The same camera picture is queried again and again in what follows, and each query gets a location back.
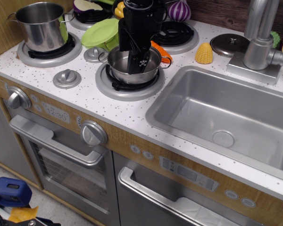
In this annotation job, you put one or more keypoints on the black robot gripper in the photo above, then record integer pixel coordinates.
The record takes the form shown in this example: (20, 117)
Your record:
(142, 20)

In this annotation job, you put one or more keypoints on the small steel pan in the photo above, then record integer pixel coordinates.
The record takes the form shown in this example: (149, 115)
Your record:
(133, 68)

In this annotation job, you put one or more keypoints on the front right stove burner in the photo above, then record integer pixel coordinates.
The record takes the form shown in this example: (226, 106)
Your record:
(104, 85)

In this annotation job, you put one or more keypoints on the stove burner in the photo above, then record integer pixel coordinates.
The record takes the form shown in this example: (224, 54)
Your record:
(83, 21)
(53, 58)
(176, 38)
(104, 85)

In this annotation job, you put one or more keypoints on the back right stove burner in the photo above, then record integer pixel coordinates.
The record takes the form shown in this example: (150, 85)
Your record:
(176, 38)

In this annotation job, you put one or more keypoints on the back left stove burner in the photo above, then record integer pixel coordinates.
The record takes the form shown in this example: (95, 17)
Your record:
(83, 21)

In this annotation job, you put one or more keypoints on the front left stove burner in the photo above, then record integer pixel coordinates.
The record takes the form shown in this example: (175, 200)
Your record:
(53, 58)

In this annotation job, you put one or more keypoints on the green plastic plate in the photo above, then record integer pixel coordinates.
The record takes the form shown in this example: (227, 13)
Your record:
(103, 34)

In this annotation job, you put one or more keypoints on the orange toy carrot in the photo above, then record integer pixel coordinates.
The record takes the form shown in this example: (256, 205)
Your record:
(162, 53)

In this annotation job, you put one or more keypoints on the silver countertop knob right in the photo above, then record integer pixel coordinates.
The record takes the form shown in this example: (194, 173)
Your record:
(95, 55)

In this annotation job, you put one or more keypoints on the silver countertop knob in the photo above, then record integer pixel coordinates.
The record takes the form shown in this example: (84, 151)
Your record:
(95, 55)
(67, 79)

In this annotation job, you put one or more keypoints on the yellow toy pepper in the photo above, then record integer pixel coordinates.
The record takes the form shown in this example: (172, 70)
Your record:
(119, 10)

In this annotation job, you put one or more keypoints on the purple toy onion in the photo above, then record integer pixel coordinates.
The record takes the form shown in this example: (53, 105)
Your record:
(179, 11)

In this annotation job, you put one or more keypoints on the purple toy eggplant slice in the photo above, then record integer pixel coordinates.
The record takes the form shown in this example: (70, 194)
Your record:
(82, 6)

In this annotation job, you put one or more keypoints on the silver countertop knob left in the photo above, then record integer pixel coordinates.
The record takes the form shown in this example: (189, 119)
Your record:
(67, 79)

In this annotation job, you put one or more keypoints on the yellow toy corn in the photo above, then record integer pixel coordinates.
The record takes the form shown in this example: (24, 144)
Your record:
(204, 54)

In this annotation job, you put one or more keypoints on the right oven dial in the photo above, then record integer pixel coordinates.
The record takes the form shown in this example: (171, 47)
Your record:
(92, 134)

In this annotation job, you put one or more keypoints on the oven dial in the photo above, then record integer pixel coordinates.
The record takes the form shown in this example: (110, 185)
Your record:
(92, 134)
(18, 98)

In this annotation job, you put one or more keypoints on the steel pot lid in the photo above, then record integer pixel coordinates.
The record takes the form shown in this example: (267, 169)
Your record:
(228, 44)

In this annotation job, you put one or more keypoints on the tall steel pot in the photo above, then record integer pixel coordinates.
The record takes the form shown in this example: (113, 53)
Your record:
(43, 26)

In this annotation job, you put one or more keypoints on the left oven dial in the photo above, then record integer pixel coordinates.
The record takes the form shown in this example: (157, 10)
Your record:
(18, 98)

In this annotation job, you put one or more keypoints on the silver toy faucet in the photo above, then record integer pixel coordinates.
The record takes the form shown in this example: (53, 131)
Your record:
(261, 61)

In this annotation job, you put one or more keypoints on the toy oven door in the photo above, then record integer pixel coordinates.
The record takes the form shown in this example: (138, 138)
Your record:
(80, 175)

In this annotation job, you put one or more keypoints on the silver toy sink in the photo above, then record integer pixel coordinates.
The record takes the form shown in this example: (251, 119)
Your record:
(237, 119)

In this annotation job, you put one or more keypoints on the green toy vegetable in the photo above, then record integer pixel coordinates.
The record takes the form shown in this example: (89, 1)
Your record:
(276, 39)

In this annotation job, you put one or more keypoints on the toy dishwasher door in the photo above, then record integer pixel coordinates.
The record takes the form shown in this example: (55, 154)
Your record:
(163, 189)

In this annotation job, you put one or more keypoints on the blue clamp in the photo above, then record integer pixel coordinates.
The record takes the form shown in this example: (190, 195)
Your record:
(14, 192)

